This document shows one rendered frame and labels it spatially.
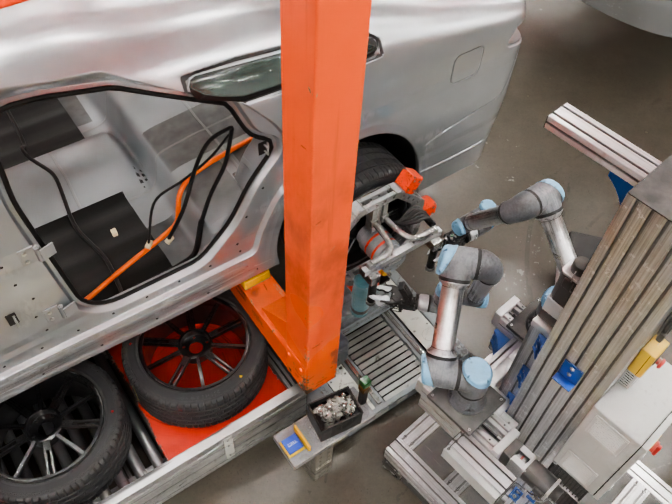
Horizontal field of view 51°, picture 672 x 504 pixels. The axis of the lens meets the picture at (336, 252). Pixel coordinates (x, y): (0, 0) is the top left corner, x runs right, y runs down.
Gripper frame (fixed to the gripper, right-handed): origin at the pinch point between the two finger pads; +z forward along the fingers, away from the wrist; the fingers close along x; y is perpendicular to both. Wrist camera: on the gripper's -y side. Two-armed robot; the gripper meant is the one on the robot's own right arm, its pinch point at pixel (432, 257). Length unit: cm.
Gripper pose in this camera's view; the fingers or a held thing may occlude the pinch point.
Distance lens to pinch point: 319.5
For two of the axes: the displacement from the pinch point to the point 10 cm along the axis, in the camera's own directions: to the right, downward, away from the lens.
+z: -8.0, 4.5, -3.9
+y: 0.7, -5.8, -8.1
